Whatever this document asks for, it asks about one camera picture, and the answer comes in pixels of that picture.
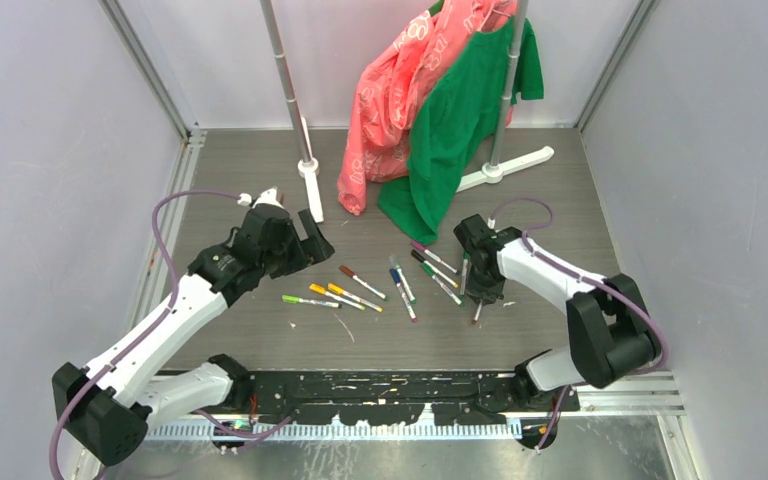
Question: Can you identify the light green capped marker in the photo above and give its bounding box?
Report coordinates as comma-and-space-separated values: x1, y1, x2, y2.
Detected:
282, 295, 342, 309

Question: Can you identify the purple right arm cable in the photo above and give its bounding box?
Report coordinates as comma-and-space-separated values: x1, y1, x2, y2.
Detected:
488, 197, 670, 453

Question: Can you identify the dark green capped marker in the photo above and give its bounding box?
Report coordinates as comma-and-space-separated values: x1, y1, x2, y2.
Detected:
459, 252, 470, 298

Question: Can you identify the clothes rack pole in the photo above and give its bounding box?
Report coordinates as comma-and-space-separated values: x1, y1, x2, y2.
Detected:
259, 0, 325, 224
456, 1, 554, 193

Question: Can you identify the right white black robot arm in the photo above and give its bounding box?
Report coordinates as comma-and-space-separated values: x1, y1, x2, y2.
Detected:
454, 214, 668, 411

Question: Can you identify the right clothes rack pole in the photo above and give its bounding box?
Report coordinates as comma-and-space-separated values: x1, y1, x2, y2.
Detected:
456, 1, 554, 193

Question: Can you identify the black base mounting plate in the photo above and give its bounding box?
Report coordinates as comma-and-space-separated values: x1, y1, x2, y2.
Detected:
209, 371, 580, 448

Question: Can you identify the left clothes rack pole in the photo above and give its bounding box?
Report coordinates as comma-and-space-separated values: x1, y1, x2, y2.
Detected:
259, 0, 325, 224

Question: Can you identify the orange capped marker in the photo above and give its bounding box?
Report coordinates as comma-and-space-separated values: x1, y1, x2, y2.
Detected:
309, 284, 366, 311

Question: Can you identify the brown capped marker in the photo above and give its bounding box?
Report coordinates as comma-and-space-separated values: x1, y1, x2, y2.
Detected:
339, 265, 388, 301

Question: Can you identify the green t-shirt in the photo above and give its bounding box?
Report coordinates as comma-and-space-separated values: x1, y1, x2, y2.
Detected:
377, 1, 544, 245

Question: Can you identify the clear capped green marker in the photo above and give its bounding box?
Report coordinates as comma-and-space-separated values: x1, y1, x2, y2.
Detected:
389, 255, 416, 304

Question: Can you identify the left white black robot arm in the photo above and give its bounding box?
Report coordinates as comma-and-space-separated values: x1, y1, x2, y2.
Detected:
49, 188, 334, 477

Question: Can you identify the perforated metal rail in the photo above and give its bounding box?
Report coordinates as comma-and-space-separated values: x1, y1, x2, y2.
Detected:
145, 418, 522, 442

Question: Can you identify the magenta capped marker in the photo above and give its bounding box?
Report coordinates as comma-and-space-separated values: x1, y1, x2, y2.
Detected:
471, 302, 483, 325

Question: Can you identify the blue capped marker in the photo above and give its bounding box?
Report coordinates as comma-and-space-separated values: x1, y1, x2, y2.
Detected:
389, 268, 418, 323

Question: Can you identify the pink patterned garment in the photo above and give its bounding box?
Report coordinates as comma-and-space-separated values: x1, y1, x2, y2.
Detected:
336, 0, 518, 216

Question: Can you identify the yellow capped marker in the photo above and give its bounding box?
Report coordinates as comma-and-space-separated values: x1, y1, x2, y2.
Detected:
327, 283, 383, 313

